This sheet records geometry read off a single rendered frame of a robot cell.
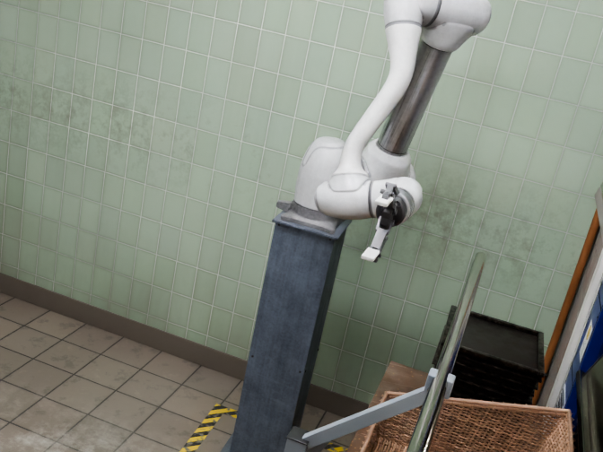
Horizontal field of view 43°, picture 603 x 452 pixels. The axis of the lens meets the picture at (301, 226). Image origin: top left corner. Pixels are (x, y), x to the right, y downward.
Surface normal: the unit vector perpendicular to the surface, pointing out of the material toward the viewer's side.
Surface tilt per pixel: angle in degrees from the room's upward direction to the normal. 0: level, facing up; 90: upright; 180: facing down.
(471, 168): 90
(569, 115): 90
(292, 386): 90
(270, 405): 90
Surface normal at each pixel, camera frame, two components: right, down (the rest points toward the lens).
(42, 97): -0.32, 0.26
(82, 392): 0.19, -0.92
